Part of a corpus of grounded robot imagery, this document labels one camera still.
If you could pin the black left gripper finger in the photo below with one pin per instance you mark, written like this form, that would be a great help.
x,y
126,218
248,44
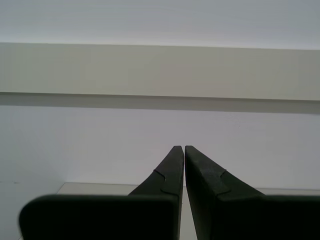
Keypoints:
x,y
237,215
140,215

